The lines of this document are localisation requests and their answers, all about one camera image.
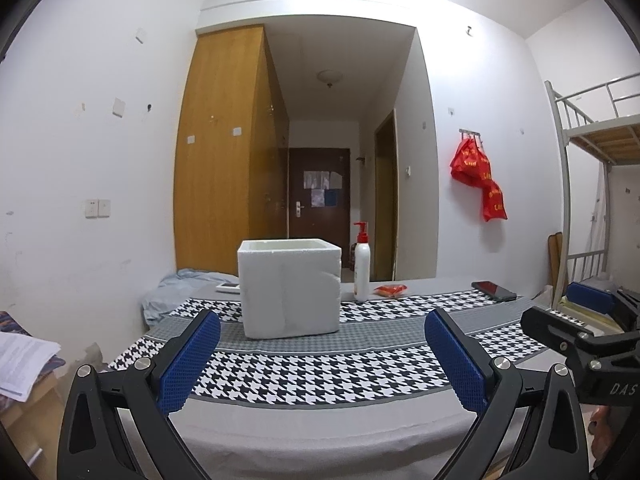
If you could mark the white red pump bottle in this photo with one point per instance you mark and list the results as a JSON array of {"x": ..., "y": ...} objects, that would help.
[{"x": 362, "y": 263}]

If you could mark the ceiling lamp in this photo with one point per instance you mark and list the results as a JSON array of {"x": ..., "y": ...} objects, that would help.
[{"x": 330, "y": 77}]

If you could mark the white wall switches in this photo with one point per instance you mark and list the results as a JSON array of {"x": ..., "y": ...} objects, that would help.
[{"x": 97, "y": 209}]

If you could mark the stack of papers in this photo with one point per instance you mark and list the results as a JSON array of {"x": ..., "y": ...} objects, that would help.
[{"x": 22, "y": 359}]

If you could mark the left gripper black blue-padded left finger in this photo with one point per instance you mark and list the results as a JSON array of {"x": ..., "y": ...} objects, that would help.
[{"x": 93, "y": 442}]

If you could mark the person's right hand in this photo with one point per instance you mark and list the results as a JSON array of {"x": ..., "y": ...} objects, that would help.
[{"x": 601, "y": 432}]

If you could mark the wooden boards against wall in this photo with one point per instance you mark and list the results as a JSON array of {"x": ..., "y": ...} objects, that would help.
[{"x": 554, "y": 244}]

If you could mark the dark brown entrance door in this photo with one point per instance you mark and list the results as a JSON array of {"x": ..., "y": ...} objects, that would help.
[{"x": 319, "y": 195}]

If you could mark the light blue cloth heap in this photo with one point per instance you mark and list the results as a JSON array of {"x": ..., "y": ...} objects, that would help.
[{"x": 174, "y": 289}]

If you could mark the wall hook rack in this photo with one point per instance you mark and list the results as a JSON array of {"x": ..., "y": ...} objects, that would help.
[{"x": 466, "y": 132}]

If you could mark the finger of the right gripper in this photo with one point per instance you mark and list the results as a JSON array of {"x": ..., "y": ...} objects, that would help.
[
  {"x": 556, "y": 333},
  {"x": 595, "y": 299}
]

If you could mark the red plastic bags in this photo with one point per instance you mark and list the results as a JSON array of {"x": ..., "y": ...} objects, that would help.
[{"x": 471, "y": 166}]

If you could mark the metal bunk bed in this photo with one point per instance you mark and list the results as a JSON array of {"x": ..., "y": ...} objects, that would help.
[{"x": 598, "y": 140}]

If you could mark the wooden wardrobe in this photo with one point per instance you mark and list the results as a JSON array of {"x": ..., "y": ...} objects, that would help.
[{"x": 231, "y": 160}]

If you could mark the red orange snack packet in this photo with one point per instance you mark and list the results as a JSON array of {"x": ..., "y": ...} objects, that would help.
[{"x": 390, "y": 290}]

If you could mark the white remote control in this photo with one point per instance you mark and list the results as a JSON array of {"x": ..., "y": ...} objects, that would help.
[{"x": 228, "y": 288}]

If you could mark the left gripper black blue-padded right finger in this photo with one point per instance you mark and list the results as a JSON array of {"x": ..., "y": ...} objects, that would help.
[{"x": 551, "y": 443}]

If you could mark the white styrofoam box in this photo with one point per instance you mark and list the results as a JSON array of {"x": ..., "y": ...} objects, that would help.
[{"x": 289, "y": 288}]

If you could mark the houndstooth table cloth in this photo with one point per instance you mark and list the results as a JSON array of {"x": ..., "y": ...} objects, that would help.
[{"x": 378, "y": 353}]

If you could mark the black smartphone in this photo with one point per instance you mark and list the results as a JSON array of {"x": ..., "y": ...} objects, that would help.
[{"x": 494, "y": 291}]

